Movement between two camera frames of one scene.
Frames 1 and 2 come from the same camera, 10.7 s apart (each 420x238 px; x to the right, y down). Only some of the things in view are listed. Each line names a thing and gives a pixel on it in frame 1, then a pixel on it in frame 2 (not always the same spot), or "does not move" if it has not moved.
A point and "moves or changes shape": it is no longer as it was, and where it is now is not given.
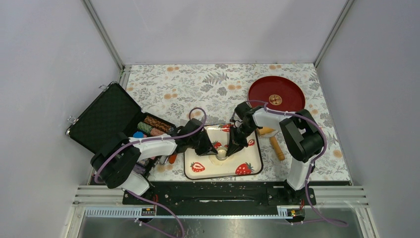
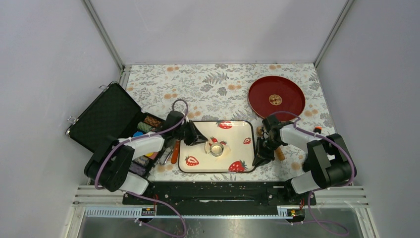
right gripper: (236, 144) -> (259, 159)
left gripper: (208, 148) -> (196, 136)
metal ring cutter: (220, 148) moves or changes shape
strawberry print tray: (246, 161) moves or changes shape
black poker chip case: (112, 112) does not move
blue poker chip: (138, 134) does not move
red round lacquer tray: (280, 92) does not move
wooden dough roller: (264, 130) does not move
